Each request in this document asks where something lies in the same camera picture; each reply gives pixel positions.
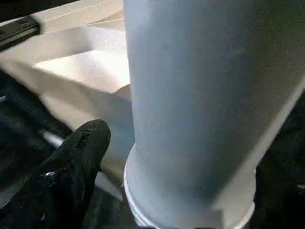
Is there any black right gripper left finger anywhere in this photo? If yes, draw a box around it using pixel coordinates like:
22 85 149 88
0 119 112 229

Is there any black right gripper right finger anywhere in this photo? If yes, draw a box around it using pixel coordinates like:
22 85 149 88
252 130 305 229

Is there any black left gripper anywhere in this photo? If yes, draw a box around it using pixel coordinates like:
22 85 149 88
0 15 41 51

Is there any white plastic table top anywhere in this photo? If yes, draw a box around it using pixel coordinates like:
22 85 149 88
0 0 134 200

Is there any white plastic table leg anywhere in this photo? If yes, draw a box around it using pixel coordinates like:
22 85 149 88
123 0 305 229

